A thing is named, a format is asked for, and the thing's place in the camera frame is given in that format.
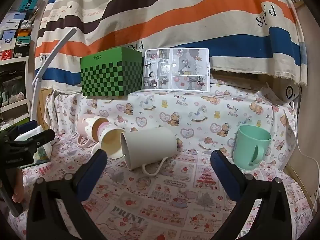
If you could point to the white cup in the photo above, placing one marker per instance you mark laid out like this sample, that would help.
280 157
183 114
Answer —
150 146

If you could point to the comic print sheet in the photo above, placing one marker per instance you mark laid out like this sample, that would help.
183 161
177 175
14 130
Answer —
180 70

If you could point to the green checkered box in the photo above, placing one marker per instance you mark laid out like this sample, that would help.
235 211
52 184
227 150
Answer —
107 80

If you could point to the person's left hand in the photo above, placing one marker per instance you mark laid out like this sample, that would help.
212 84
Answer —
18 187

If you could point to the white round-faced device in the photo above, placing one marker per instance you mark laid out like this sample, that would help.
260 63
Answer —
291 92

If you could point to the cream cup with pink band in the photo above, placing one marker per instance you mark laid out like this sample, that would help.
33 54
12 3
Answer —
110 141

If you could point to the striped cloth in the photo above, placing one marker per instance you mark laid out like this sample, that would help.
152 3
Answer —
175 12

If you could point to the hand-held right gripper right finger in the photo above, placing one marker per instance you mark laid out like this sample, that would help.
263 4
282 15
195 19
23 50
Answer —
221 166

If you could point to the white plastic packet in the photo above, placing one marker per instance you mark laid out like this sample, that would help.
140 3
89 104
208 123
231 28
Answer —
43 152

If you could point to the wooden board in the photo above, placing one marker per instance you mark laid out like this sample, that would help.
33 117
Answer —
303 130

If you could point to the stack of boxes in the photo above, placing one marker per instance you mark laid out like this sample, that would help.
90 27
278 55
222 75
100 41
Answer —
15 40

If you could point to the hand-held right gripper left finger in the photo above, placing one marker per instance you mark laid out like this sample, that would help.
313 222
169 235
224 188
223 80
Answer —
96 163

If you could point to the mint green cup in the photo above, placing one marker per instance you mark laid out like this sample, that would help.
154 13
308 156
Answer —
246 145

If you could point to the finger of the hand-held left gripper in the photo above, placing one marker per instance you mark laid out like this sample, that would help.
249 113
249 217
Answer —
40 138
26 127

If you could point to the white desk lamp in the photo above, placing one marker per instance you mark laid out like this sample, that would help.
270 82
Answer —
53 52

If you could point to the bear print cloth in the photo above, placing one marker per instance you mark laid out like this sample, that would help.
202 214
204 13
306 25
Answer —
175 205

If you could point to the white shelf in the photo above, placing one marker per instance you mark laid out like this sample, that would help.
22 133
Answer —
13 105

